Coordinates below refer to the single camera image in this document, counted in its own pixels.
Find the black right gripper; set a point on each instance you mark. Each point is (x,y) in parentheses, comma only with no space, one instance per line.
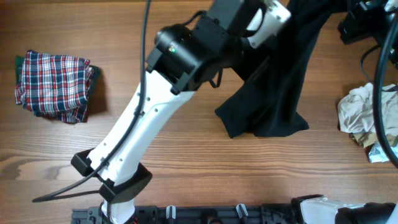
(352,26)

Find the black t-shirt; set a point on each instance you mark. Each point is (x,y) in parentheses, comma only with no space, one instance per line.
(273,74)

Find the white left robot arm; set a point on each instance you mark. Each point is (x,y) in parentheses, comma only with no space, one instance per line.
(181,61)

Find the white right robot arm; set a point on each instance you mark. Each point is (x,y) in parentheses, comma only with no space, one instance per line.
(345,188)

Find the white crumpled cloth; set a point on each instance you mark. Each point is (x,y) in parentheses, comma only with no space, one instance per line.
(355,111)

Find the tan crumpled cloth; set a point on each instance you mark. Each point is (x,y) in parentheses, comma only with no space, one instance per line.
(370,138)

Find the light blue crumpled cloth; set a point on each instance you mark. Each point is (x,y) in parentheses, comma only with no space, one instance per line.
(377,155)

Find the plaid folded shirt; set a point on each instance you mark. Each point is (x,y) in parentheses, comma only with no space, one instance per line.
(55,86)

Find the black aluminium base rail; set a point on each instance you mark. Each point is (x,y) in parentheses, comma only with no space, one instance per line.
(264,214)

